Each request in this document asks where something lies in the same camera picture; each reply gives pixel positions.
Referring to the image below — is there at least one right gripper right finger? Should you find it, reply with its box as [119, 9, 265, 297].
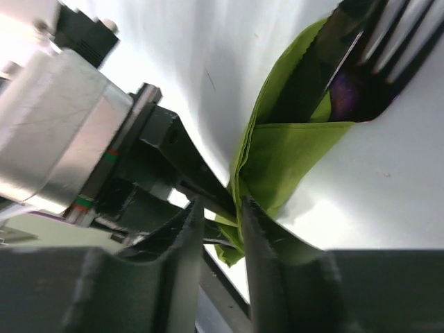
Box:
[241, 197, 443, 332]

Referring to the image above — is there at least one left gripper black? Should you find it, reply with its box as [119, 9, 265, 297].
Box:
[1, 1, 161, 225]

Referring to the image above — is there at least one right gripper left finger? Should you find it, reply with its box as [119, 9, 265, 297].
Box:
[1, 199, 204, 332]

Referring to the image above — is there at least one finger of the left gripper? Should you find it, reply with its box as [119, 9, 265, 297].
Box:
[93, 176, 240, 254]
[139, 106, 236, 221]

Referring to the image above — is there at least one green paper napkin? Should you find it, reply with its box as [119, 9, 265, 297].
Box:
[216, 19, 353, 266]

